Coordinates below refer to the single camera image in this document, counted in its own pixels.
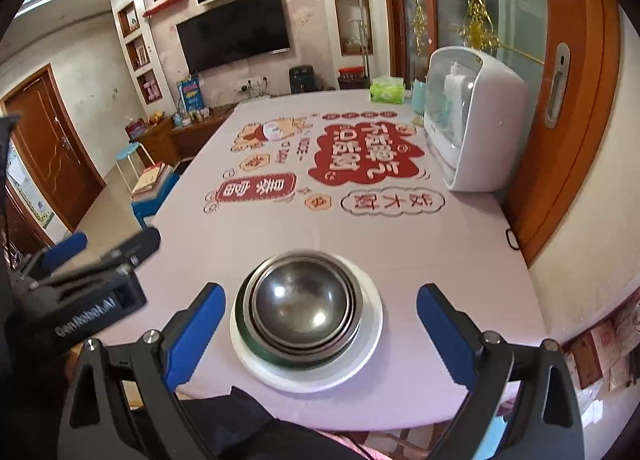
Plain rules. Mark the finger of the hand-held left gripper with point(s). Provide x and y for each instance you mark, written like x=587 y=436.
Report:
x=62 y=250
x=135 y=247

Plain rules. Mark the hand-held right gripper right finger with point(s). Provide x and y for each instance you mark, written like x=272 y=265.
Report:
x=442 y=330

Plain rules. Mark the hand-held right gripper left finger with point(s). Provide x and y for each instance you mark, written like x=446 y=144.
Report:
x=200 y=330

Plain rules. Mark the green plate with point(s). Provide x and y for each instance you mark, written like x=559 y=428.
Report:
x=362 y=340

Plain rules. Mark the large steel bowl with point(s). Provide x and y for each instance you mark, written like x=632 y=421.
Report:
x=300 y=362

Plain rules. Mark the square blue stool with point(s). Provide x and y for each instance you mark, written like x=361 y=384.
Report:
x=150 y=210

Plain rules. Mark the round light blue stool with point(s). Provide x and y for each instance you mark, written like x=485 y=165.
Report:
x=130 y=150

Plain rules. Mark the brown wooden room door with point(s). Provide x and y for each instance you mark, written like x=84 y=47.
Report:
x=50 y=150

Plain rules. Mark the dark clothing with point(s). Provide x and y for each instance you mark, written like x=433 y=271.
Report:
x=260 y=425

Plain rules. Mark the red printed box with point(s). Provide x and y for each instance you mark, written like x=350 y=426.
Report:
x=136 y=130

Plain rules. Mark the low wooden cabinet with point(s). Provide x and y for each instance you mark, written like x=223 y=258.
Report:
x=195 y=132

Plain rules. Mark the blue printed poster board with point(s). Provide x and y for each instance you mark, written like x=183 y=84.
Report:
x=191 y=95

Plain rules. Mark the printed cardboard boxes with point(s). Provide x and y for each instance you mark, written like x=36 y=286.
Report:
x=605 y=345

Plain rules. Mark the white sterilizer cabinet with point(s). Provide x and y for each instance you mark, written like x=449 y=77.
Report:
x=492 y=125

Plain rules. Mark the light blue canister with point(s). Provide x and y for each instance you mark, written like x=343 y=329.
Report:
x=419 y=97

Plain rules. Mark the small black heater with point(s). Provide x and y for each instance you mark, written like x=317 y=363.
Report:
x=301 y=80

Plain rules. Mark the white teal bottle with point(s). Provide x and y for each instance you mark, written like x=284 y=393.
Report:
x=452 y=85

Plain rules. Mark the green tissue box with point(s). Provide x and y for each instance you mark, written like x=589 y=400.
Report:
x=387 y=90

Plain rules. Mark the red lidded jars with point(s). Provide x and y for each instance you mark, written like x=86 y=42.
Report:
x=351 y=79

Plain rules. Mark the wooden sliding door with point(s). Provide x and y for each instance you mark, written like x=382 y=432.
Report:
x=575 y=90

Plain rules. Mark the hanging gold ornament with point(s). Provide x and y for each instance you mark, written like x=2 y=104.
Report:
x=477 y=15
x=419 y=17

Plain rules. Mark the colourful wall chart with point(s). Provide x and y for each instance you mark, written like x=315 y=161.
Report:
x=30 y=190

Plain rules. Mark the white wall socket strip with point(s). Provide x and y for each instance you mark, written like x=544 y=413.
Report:
x=250 y=84

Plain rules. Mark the black wall television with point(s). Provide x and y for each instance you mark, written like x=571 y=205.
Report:
x=232 y=32

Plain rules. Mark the red wall shelf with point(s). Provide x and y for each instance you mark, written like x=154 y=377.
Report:
x=165 y=5

